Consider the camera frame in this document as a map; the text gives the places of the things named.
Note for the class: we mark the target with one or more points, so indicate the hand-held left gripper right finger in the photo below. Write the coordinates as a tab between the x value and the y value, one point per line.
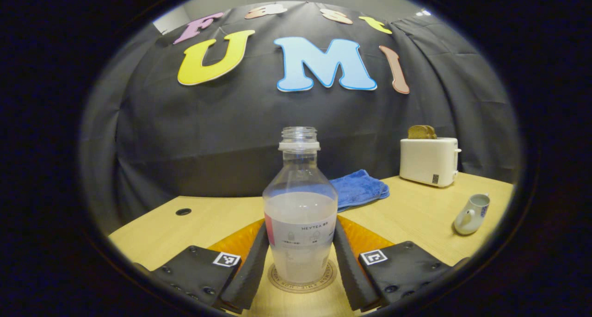
351	275

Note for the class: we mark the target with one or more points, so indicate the white blue-patterned teacup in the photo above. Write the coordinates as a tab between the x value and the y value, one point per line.
469	217

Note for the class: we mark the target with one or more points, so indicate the brown toast slices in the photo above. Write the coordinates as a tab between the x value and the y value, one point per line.
422	132

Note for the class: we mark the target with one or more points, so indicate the white toaster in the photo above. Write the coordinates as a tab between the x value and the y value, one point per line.
428	162

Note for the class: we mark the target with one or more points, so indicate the black backdrop cloth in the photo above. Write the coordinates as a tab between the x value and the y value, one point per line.
185	146

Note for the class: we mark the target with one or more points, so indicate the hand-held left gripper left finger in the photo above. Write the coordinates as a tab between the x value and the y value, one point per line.
247	275

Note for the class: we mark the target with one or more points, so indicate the blue towel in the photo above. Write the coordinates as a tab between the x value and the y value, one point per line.
360	189

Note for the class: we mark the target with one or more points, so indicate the round beige coaster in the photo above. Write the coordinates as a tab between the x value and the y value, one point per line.
303	287

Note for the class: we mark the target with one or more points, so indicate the clear plastic water bottle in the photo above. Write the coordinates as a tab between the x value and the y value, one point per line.
299	215

